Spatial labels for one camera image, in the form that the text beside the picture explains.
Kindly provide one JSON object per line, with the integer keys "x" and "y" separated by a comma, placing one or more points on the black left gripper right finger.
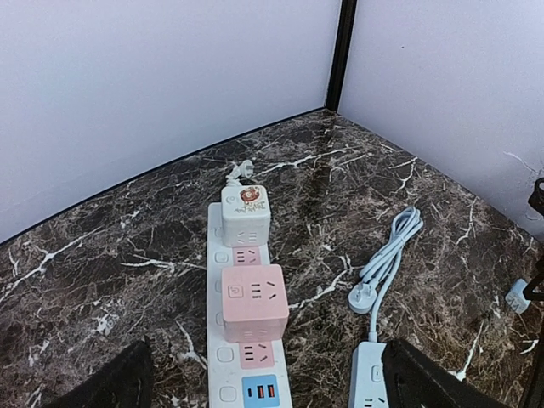
{"x": 413, "y": 380}

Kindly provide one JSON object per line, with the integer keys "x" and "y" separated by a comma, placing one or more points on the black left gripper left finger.
{"x": 125, "y": 381}

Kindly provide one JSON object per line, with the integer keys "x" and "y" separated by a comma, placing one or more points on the blue small power strip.
{"x": 367, "y": 384}

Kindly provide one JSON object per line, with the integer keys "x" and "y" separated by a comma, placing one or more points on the white multicolour power strip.
{"x": 239, "y": 374}

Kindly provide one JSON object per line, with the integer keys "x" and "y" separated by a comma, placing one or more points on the small blue cube adapter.
{"x": 515, "y": 298}

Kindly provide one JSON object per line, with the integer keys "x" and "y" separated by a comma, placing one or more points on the large pink cube adapter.
{"x": 254, "y": 303}

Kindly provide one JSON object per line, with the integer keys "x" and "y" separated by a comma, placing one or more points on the white cube socket adapter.
{"x": 245, "y": 215}

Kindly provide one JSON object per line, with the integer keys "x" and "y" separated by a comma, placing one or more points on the right black frame post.
{"x": 341, "y": 54}

